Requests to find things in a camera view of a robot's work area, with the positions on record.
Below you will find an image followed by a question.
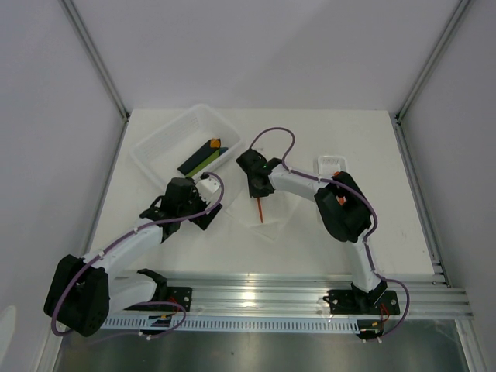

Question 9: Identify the orange plastic spoon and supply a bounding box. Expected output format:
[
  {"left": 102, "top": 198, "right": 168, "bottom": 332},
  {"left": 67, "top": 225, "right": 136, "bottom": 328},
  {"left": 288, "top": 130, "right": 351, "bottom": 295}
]
[{"left": 333, "top": 171, "right": 346, "bottom": 205}]

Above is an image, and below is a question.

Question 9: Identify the right side aluminium rail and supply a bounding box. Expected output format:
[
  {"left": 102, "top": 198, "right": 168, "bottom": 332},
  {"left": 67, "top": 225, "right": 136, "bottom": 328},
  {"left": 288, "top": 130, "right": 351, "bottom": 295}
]
[{"left": 390, "top": 114, "right": 452, "bottom": 288}]

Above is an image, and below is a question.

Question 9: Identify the right aluminium frame post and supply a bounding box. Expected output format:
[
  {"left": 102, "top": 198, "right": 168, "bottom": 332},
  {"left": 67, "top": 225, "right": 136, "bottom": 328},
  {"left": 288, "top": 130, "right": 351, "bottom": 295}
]
[{"left": 395, "top": 0, "right": 474, "bottom": 125}]

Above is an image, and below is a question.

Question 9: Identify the dark navy rolled napkin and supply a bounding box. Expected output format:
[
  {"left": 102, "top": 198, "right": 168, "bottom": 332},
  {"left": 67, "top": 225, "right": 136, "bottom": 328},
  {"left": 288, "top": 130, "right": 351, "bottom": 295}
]
[{"left": 177, "top": 138, "right": 222, "bottom": 176}]

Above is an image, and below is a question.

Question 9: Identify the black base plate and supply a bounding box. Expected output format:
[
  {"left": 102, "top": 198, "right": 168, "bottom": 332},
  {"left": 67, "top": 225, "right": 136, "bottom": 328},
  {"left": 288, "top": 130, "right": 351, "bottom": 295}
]
[
  {"left": 147, "top": 287, "right": 193, "bottom": 312},
  {"left": 322, "top": 289, "right": 401, "bottom": 315}
]

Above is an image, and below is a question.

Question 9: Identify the green rolled napkin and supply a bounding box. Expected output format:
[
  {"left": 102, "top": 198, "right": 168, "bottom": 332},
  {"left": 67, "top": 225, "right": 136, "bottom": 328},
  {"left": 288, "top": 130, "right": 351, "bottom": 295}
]
[{"left": 185, "top": 147, "right": 229, "bottom": 177}]

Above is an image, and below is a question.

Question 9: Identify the orange plastic fork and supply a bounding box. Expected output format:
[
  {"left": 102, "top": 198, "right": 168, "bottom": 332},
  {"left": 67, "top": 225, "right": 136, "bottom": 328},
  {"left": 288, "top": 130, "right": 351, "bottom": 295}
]
[{"left": 257, "top": 198, "right": 264, "bottom": 224}]

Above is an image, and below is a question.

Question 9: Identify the white paper napkin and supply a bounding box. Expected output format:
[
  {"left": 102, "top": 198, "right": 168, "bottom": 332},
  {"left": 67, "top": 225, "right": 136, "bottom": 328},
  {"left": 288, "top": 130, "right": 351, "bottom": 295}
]
[{"left": 227, "top": 187, "right": 298, "bottom": 240}]

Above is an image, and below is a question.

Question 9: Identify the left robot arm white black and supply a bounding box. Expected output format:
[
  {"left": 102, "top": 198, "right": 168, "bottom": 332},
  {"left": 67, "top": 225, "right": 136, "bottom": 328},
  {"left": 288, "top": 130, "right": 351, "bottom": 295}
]
[{"left": 43, "top": 172, "right": 225, "bottom": 337}]

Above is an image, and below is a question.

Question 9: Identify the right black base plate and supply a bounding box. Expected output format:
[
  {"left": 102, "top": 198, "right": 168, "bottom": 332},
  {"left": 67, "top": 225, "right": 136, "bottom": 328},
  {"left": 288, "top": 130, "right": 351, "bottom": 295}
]
[{"left": 322, "top": 289, "right": 401, "bottom": 315}]

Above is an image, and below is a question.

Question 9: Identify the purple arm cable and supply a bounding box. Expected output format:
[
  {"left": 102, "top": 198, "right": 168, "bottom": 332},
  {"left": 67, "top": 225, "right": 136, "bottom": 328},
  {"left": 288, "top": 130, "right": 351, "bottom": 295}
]
[
  {"left": 52, "top": 172, "right": 225, "bottom": 336},
  {"left": 247, "top": 126, "right": 412, "bottom": 338}
]

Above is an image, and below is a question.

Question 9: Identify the small white utensil tray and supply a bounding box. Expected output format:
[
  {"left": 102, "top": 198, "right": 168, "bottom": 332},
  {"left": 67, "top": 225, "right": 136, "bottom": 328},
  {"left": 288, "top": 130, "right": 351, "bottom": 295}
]
[{"left": 315, "top": 155, "right": 348, "bottom": 176}]

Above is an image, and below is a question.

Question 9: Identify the aluminium mounting rail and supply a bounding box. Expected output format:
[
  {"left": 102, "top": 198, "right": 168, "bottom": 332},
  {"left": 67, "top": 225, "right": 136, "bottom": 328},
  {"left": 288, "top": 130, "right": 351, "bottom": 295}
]
[{"left": 108, "top": 270, "right": 474, "bottom": 321}]

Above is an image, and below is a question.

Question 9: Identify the large white plastic basket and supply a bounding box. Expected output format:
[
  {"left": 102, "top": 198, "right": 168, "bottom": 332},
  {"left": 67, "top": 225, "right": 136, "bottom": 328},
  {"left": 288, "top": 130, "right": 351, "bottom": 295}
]
[{"left": 129, "top": 104, "right": 243, "bottom": 190}]

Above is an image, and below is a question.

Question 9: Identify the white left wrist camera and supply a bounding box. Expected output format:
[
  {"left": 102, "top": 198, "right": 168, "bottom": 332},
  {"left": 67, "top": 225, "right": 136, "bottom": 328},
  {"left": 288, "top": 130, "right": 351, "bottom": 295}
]
[{"left": 196, "top": 174, "right": 222, "bottom": 205}]

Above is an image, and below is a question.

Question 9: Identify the aluminium frame post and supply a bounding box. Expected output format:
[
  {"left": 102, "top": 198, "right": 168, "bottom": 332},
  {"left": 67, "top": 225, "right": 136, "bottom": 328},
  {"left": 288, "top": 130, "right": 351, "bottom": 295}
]
[
  {"left": 59, "top": 0, "right": 130, "bottom": 122},
  {"left": 395, "top": 0, "right": 474, "bottom": 125}
]

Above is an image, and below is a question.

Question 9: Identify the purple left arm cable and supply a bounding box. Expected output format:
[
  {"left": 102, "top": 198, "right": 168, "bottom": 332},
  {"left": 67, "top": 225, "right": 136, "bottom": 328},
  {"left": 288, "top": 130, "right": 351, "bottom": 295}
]
[{"left": 52, "top": 172, "right": 225, "bottom": 336}]

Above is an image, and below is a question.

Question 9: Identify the white slotted cable duct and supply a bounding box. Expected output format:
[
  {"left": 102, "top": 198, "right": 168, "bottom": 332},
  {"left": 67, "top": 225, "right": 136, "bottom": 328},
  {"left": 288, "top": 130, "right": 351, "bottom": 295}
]
[{"left": 102, "top": 314, "right": 360, "bottom": 334}]

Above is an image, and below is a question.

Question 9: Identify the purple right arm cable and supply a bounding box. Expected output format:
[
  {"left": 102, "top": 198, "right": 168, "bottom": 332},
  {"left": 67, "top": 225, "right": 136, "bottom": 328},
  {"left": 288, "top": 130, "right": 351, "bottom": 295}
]
[{"left": 247, "top": 126, "right": 412, "bottom": 338}]

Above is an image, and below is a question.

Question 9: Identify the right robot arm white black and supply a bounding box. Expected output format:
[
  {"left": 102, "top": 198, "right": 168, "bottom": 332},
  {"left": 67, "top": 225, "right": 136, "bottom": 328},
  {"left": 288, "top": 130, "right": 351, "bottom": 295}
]
[{"left": 236, "top": 149, "right": 387, "bottom": 313}]

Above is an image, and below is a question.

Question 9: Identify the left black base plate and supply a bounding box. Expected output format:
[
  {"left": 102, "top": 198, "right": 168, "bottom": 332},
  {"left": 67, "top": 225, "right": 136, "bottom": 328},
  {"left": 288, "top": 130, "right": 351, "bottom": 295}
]
[{"left": 147, "top": 287, "right": 193, "bottom": 312}]

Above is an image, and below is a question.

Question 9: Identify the left aluminium frame post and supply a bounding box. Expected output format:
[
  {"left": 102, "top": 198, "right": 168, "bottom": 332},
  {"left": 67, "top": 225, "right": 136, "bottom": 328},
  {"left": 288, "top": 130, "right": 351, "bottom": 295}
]
[{"left": 59, "top": 0, "right": 130, "bottom": 122}]

